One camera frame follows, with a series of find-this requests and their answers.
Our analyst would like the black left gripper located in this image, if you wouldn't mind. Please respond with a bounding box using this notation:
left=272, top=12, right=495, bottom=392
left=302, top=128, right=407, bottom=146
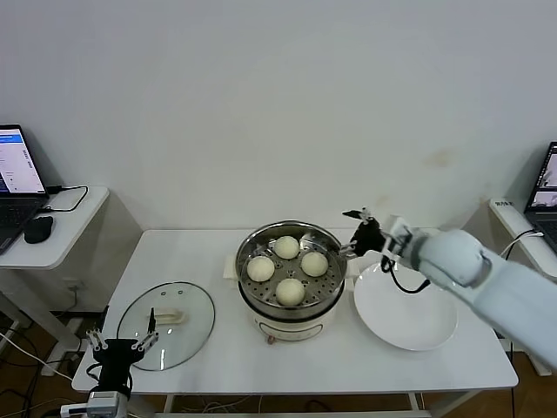
left=85, top=307, right=160, bottom=395

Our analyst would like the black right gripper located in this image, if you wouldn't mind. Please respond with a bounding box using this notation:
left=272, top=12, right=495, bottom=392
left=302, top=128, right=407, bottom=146
left=337, top=207, right=387, bottom=259

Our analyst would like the round glass pot lid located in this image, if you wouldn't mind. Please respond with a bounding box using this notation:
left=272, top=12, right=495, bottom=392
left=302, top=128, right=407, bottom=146
left=116, top=280, right=217, bottom=372

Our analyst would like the white steamed baozi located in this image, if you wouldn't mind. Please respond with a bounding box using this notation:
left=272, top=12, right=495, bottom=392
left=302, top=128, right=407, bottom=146
left=300, top=251, right=329, bottom=277
left=272, top=235, right=300, bottom=260
left=246, top=255, right=276, bottom=282
left=276, top=278, right=306, bottom=307

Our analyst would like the steel perforated steamer basket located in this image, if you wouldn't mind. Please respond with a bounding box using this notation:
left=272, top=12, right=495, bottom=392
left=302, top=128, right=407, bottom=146
left=236, top=220, right=348, bottom=311

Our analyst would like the white round plate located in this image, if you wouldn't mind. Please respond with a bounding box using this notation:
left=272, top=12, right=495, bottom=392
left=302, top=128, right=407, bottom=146
left=352, top=260, right=459, bottom=352

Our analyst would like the white side table with mouse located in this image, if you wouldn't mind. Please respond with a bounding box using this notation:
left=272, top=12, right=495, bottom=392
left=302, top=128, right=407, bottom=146
left=0, top=186, right=111, bottom=367

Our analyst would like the black computer mouse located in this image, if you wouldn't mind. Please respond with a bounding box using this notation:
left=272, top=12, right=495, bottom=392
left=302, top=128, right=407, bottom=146
left=23, top=215, right=55, bottom=245

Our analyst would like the white side table with label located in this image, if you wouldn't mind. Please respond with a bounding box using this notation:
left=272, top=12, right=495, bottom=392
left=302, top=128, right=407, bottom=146
left=487, top=198, right=557, bottom=378

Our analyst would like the black laptop with white window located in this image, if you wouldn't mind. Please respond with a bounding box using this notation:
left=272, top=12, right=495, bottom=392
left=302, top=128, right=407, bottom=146
left=0, top=124, right=50, bottom=256

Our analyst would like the black laptop with dark window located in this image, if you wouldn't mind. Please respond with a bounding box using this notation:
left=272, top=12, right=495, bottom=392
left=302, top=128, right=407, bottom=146
left=523, top=141, right=557, bottom=258

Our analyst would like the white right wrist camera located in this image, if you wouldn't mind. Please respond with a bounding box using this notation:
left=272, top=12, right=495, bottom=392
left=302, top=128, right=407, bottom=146
left=382, top=215, right=414, bottom=262

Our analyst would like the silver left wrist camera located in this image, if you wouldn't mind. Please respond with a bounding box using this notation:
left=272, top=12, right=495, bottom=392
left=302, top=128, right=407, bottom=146
left=60, top=389, right=131, bottom=418

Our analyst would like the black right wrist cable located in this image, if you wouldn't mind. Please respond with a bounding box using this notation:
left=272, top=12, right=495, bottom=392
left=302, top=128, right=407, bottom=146
left=380, top=256, right=432, bottom=295

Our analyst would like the white table frame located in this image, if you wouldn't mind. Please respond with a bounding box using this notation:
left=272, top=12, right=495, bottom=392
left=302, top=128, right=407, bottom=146
left=160, top=394, right=475, bottom=418

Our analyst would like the white floor cable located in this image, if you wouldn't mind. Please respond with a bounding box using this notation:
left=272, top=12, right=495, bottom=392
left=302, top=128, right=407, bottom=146
left=0, top=333, right=60, bottom=378

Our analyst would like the black floor cable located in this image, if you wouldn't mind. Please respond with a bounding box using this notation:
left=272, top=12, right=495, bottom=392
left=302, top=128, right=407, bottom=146
left=0, top=321, right=88, bottom=393

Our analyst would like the black cable with adapter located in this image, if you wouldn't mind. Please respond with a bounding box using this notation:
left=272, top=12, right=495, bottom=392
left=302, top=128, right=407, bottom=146
left=498, top=237, right=523, bottom=265

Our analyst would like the black laptop power cable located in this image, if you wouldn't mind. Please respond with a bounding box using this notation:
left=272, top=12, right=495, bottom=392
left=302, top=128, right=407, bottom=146
left=36, top=185, right=91, bottom=215

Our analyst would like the white charging cable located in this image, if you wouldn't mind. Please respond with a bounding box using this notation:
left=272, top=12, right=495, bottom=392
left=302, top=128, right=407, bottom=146
left=504, top=229, right=544, bottom=262

